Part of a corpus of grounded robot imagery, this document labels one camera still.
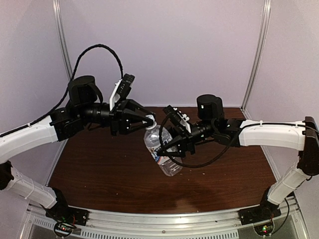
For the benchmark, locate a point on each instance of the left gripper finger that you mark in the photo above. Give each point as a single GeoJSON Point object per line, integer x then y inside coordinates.
{"type": "Point", "coordinates": [132, 125]}
{"type": "Point", "coordinates": [138, 108]}

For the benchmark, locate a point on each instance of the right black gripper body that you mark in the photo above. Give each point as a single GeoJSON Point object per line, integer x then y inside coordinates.
{"type": "Point", "coordinates": [189, 143]}

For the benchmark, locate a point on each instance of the left circuit board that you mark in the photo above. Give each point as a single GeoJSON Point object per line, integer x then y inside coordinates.
{"type": "Point", "coordinates": [62, 229]}

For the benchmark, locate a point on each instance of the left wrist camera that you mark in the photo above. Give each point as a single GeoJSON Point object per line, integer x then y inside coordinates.
{"type": "Point", "coordinates": [121, 90]}

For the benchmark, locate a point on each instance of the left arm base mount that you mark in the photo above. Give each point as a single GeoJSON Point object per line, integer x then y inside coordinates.
{"type": "Point", "coordinates": [62, 212]}

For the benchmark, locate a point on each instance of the aluminium frame post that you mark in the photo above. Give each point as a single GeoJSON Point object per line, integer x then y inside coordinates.
{"type": "Point", "coordinates": [62, 37]}
{"type": "Point", "coordinates": [264, 26]}

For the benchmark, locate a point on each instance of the circuit board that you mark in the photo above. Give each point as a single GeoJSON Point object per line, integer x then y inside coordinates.
{"type": "Point", "coordinates": [264, 229]}
{"type": "Point", "coordinates": [62, 229]}

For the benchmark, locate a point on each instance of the white water bottle cap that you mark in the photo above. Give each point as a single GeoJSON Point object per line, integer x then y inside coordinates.
{"type": "Point", "coordinates": [154, 122]}

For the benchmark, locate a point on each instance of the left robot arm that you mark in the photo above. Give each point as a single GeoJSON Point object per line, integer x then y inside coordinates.
{"type": "Point", "coordinates": [85, 106]}

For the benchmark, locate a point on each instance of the right circuit board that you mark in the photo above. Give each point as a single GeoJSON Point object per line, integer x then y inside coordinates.
{"type": "Point", "coordinates": [264, 229]}

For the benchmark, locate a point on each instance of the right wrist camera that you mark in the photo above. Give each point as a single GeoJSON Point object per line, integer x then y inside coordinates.
{"type": "Point", "coordinates": [184, 119]}

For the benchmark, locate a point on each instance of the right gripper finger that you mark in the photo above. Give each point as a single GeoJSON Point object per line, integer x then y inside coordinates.
{"type": "Point", "coordinates": [175, 117]}
{"type": "Point", "coordinates": [169, 148]}

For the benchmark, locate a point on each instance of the right aluminium frame post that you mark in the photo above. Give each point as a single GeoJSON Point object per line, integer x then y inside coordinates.
{"type": "Point", "coordinates": [264, 26]}

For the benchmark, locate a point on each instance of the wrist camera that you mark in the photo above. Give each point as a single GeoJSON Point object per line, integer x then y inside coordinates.
{"type": "Point", "coordinates": [184, 119]}
{"type": "Point", "coordinates": [121, 90]}

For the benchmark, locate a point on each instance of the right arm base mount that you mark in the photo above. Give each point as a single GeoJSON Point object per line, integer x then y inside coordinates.
{"type": "Point", "coordinates": [264, 211]}

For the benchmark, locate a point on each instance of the front aluminium rail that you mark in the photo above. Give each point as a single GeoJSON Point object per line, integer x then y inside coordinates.
{"type": "Point", "coordinates": [223, 224]}

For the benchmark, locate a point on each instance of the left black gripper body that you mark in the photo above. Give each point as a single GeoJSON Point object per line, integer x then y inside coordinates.
{"type": "Point", "coordinates": [115, 117]}

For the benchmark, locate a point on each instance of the left aluminium frame post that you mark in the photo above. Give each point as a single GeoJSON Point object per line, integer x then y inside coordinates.
{"type": "Point", "coordinates": [62, 37]}

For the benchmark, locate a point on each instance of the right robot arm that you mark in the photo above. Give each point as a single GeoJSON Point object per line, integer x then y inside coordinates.
{"type": "Point", "coordinates": [302, 136]}

